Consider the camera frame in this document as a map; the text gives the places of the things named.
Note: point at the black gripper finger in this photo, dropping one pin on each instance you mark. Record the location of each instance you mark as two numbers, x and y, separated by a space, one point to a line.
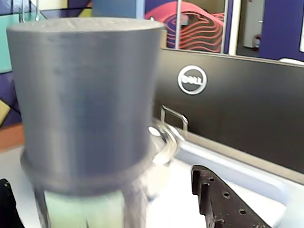
221 209
6 206

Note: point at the gray salt shaker green label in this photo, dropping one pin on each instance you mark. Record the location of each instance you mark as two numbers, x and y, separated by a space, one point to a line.
83 95

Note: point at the steel pot with lid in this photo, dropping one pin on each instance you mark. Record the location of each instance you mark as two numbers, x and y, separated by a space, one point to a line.
166 142

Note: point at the black Dell monitor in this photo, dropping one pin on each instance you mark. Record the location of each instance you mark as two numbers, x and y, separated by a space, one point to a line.
249 107

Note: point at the blue toy kitchen unit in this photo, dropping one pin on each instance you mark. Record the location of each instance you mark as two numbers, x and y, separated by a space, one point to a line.
7 83

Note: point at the red fire extinguisher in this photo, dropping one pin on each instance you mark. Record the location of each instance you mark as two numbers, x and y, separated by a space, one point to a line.
257 42

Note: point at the metal toy hanging utensil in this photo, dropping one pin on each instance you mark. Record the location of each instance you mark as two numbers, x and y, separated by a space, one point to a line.
23 12

